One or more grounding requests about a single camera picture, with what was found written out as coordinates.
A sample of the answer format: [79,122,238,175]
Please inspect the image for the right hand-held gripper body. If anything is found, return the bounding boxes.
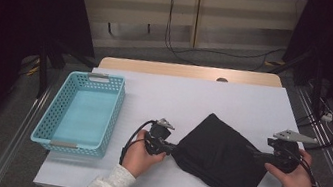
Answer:
[262,125,320,178]

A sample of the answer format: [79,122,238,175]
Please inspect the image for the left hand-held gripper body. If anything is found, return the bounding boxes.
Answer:
[141,115,177,159]

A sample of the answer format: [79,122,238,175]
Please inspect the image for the black pants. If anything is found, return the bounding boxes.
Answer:
[165,108,276,187]

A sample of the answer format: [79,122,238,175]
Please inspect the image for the light blue perforated plastic basket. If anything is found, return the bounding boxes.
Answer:
[28,63,130,162]

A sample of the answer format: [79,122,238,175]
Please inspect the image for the person's left hand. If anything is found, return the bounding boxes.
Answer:
[119,127,170,184]

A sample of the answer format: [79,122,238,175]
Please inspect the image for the person's right hand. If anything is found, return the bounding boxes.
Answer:
[260,143,324,187]

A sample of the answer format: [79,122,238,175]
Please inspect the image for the white plug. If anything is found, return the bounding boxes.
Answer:
[320,111,333,124]

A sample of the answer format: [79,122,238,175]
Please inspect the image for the wooden table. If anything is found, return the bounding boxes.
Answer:
[97,46,285,97]

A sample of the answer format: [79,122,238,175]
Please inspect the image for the black metal stand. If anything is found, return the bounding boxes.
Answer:
[262,43,331,114]
[31,37,102,108]

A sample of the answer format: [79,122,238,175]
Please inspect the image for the yellow floor tape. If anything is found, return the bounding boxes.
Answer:
[264,57,286,70]
[24,56,41,78]

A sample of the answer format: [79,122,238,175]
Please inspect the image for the beige wooden counter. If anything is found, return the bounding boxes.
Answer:
[63,0,309,80]

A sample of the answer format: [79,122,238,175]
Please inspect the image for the right hand-held gripper cable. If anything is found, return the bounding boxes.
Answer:
[289,150,326,187]

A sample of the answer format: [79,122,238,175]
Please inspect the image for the black socket cable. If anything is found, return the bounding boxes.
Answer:
[159,0,295,79]

